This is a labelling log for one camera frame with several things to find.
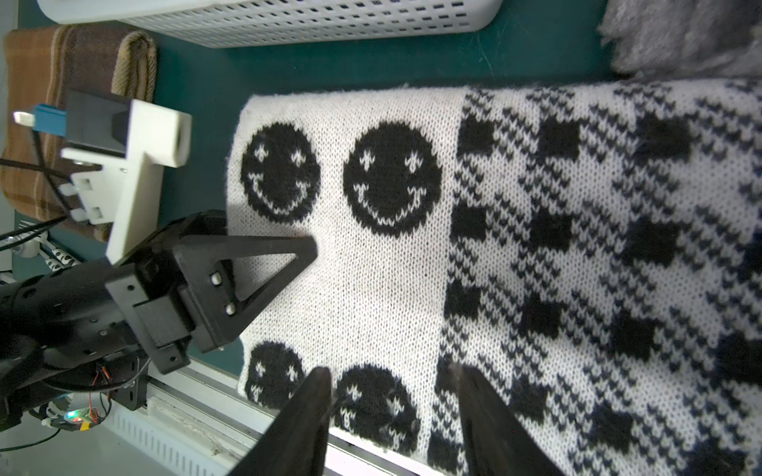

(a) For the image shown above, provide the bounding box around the brown plaid scarf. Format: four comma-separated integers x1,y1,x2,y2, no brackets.
1,24,158,242

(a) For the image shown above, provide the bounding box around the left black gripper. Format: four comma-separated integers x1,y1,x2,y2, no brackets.
105,210,318,374

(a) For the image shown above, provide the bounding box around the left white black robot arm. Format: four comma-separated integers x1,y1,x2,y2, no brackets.
1,210,318,430

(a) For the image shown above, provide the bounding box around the left base cable bundle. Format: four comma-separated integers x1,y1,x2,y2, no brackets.
0,362,120,453

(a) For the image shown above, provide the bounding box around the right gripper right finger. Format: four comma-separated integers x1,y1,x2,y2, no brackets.
450,364,562,475

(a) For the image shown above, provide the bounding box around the white slotted cable duct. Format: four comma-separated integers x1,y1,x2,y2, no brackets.
105,406,218,476

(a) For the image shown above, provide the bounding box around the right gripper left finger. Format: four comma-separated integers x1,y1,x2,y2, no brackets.
228,367,333,476

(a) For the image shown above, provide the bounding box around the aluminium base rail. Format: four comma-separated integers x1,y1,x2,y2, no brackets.
147,360,441,475

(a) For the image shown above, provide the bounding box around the white perforated plastic basket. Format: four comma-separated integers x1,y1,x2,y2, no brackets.
39,0,501,49

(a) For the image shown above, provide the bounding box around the white black smiley scarf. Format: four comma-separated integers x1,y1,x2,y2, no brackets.
226,79,761,475

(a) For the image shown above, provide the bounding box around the grey fuzzy scarf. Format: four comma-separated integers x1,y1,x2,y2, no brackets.
598,0,761,79

